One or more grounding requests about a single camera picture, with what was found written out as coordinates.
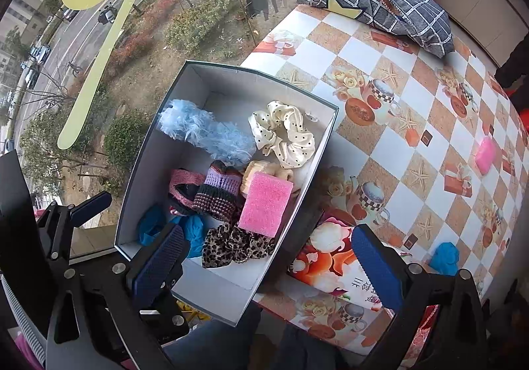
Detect white storage box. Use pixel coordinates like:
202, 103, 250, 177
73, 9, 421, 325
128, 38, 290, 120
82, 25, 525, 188
113, 60, 340, 327

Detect pink sponge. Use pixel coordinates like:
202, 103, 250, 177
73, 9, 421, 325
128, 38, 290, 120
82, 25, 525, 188
474, 135, 498, 173
237, 171, 294, 239

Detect floral tissue pack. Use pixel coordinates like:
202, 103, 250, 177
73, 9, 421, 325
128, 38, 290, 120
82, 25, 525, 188
287, 216, 408, 313

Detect purple knit headband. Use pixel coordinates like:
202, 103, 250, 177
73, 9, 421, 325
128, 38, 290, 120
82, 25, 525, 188
192, 161, 244, 219

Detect grey striped cloth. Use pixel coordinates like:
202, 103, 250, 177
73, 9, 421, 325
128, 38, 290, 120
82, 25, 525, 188
0, 273, 46, 354

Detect light blue fluffy scrunchie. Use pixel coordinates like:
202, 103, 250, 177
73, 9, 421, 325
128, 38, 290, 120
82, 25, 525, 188
157, 99, 257, 164

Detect white polka dot scrunchie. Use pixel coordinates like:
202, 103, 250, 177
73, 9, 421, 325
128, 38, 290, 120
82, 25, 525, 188
248, 101, 317, 169

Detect grey checked pillow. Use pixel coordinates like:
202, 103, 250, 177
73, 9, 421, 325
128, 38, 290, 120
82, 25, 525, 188
297, 0, 455, 59

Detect pink knit headband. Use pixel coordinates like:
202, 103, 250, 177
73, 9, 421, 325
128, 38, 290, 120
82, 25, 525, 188
167, 168, 207, 217

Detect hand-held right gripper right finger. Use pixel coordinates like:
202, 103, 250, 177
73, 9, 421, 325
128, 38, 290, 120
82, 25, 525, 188
351, 225, 490, 370

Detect checkered printed tablecloth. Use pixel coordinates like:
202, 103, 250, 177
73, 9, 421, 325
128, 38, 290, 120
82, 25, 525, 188
240, 2, 529, 354

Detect blue satin cloth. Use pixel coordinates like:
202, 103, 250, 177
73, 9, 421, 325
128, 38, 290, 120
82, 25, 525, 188
138, 205, 205, 259

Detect blue knit scrunchie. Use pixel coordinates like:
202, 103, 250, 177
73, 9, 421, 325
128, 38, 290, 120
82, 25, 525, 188
430, 242, 460, 278

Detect yellow window decal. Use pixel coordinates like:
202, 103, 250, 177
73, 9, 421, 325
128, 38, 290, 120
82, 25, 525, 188
56, 0, 174, 152

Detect leopard print scrunchie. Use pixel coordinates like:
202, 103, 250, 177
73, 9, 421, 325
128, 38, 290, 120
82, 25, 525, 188
201, 222, 277, 269

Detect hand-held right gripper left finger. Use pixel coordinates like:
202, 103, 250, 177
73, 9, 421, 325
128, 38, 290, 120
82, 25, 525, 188
45, 223, 193, 370

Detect beige scrunchie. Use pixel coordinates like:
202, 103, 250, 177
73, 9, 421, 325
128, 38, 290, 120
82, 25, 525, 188
240, 161, 295, 197

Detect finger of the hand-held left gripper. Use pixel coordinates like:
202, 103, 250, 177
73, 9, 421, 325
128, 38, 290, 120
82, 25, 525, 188
36, 190, 113, 267

